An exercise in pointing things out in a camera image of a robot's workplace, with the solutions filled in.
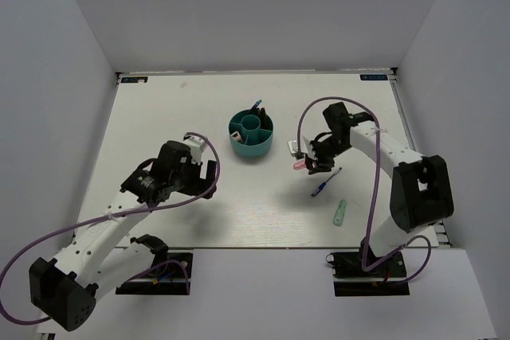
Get pink correction tape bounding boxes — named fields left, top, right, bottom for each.
left=292, top=161, right=306, bottom=170

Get yellow black highlighter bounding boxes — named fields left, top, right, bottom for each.
left=257, top=107, right=268, bottom=129

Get clear blue ink pen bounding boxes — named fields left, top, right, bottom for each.
left=249, top=100, right=262, bottom=114

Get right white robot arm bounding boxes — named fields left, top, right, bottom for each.
left=294, top=97, right=454, bottom=276

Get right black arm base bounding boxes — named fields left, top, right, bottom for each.
left=325, top=252, right=410, bottom=297

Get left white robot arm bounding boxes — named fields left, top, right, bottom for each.
left=29, top=133, right=220, bottom=331

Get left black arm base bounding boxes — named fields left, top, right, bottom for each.
left=115, top=234, right=194, bottom=296

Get blue grip gel pen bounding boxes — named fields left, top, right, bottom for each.
left=311, top=167, right=342, bottom=197

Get teal round pen holder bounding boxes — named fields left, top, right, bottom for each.
left=228, top=110, right=274, bottom=158

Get right corner label sticker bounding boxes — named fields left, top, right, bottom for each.
left=359, top=73, right=388, bottom=81

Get corner label sticker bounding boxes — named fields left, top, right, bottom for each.
left=120, top=76, right=148, bottom=84
left=359, top=73, right=388, bottom=81

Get left corner label sticker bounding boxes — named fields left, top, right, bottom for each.
left=120, top=76, right=148, bottom=84

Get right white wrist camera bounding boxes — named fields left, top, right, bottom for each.
left=288, top=136, right=313, bottom=160

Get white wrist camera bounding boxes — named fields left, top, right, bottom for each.
left=182, top=135, right=207, bottom=162
left=288, top=136, right=313, bottom=160

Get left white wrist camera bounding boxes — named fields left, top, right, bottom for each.
left=182, top=135, right=207, bottom=162

